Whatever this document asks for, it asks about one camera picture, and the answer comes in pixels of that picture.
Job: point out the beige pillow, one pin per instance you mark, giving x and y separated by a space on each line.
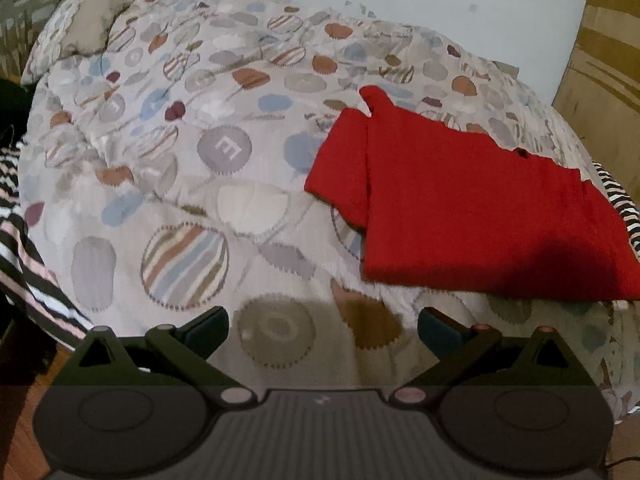
95 25

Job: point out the brown patterned curtain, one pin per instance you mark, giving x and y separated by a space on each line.
610 60

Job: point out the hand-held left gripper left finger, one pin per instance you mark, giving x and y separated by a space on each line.
207 329

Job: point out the red long-sleeved dress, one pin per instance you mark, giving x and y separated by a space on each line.
450 200

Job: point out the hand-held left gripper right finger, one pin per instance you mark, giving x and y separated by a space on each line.
437 332

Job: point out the patterned quilt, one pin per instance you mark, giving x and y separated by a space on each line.
200 210

